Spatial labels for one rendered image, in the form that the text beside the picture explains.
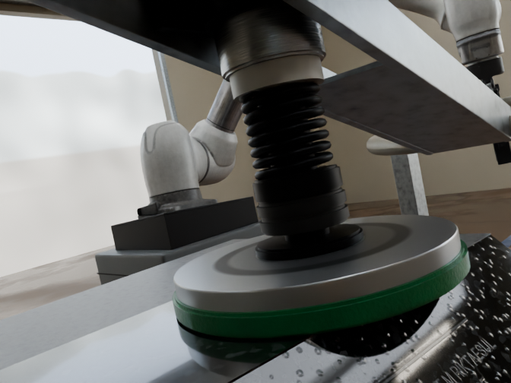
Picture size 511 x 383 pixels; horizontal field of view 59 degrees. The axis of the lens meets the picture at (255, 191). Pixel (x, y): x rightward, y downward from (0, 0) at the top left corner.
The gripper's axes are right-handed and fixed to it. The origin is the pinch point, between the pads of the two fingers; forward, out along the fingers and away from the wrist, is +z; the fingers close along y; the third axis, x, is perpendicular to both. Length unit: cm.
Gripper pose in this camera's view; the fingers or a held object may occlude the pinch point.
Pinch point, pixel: (501, 147)
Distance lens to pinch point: 118.9
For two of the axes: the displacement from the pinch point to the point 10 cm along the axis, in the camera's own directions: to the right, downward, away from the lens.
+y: -4.1, 2.1, -8.8
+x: 8.7, -1.9, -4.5
